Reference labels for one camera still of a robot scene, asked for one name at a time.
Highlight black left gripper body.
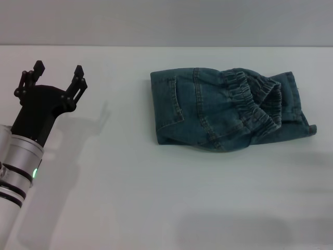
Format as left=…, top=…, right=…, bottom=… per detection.
left=11, top=84, right=77, bottom=147

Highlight blue denim shorts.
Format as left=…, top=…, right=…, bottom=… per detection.
left=150, top=67, right=318, bottom=153

